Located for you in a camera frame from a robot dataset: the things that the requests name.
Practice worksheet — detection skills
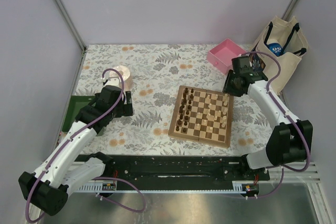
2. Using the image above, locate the peach toilet paper roll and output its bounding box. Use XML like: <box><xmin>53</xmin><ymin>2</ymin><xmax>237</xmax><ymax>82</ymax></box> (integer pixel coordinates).
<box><xmin>113</xmin><ymin>65</ymin><xmax>133</xmax><ymax>91</ymax></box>

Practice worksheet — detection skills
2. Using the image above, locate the white chess king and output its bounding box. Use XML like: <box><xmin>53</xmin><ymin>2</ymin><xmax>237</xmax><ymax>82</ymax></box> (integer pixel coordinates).
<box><xmin>220</xmin><ymin>117</ymin><xmax>227</xmax><ymax>128</ymax></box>

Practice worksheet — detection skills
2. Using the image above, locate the wooden chess board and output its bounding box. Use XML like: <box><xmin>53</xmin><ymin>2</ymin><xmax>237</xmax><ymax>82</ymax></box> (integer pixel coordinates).
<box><xmin>168</xmin><ymin>86</ymin><xmax>234</xmax><ymax>148</ymax></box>

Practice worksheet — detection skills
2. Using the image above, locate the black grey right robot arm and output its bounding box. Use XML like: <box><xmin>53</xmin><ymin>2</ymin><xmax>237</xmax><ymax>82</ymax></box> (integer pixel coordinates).
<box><xmin>223</xmin><ymin>54</ymin><xmax>313</xmax><ymax>180</ymax></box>

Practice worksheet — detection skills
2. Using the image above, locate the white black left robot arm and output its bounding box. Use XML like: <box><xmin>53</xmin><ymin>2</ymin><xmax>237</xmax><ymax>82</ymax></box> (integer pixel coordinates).
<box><xmin>18</xmin><ymin>85</ymin><xmax>133</xmax><ymax>216</ymax></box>

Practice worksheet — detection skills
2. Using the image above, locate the green open box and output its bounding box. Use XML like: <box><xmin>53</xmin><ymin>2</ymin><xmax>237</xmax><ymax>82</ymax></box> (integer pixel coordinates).
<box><xmin>61</xmin><ymin>95</ymin><xmax>95</xmax><ymax>132</ymax></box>

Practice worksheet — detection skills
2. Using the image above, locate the pink open box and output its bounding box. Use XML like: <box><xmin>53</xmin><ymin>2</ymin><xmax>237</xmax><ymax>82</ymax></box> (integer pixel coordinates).
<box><xmin>207</xmin><ymin>38</ymin><xmax>246</xmax><ymax>74</ymax></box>

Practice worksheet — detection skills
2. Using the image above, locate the blue white bottle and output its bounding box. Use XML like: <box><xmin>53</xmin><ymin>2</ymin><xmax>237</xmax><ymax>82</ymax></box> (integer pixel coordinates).
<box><xmin>266</xmin><ymin>39</ymin><xmax>283</xmax><ymax>57</ymax></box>

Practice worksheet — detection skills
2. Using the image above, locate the cream canvas tote bag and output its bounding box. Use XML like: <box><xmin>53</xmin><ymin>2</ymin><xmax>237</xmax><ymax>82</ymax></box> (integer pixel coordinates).
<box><xmin>249</xmin><ymin>17</ymin><xmax>309</xmax><ymax>94</ymax></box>

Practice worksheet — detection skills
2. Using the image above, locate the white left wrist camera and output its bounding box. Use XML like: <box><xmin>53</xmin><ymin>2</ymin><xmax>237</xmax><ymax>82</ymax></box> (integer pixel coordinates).
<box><xmin>101</xmin><ymin>77</ymin><xmax>120</xmax><ymax>88</ymax></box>

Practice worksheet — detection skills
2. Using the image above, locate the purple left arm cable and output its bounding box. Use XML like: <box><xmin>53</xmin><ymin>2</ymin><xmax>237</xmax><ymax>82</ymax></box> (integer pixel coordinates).
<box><xmin>25</xmin><ymin>68</ymin><xmax>125</xmax><ymax>223</ymax></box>

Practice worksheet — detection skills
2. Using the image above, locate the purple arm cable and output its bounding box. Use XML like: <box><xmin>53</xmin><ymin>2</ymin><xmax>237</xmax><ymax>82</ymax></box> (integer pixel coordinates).
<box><xmin>241</xmin><ymin>51</ymin><xmax>313</xmax><ymax>172</ymax></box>
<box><xmin>25</xmin><ymin>68</ymin><xmax>125</xmax><ymax>223</ymax></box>

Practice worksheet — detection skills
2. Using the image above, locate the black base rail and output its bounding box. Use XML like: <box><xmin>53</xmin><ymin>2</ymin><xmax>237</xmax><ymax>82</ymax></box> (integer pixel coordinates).
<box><xmin>76</xmin><ymin>153</ymin><xmax>271</xmax><ymax>185</ymax></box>

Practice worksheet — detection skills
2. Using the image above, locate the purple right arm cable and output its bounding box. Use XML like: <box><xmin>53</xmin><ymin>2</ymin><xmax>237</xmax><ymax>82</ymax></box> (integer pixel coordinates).
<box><xmin>241</xmin><ymin>51</ymin><xmax>313</xmax><ymax>172</ymax></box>

